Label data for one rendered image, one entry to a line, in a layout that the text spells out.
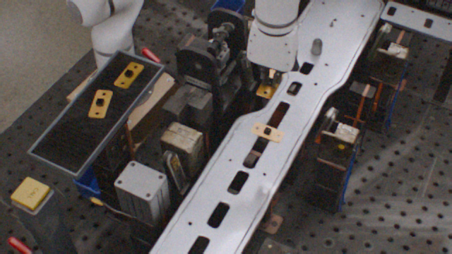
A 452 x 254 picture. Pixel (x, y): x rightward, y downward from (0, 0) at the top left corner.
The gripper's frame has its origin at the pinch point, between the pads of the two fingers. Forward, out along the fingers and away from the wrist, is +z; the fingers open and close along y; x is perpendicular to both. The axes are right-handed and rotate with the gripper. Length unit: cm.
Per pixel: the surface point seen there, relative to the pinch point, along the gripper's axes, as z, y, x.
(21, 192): 11, -39, -43
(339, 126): 22.1, 15.7, 10.9
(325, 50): 26.2, 3.1, 40.5
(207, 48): 8.7, -20.4, 10.7
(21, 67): 126, -159, 70
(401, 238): 57, 41, 7
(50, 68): 126, -144, 75
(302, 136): 26.9, 7.3, 7.9
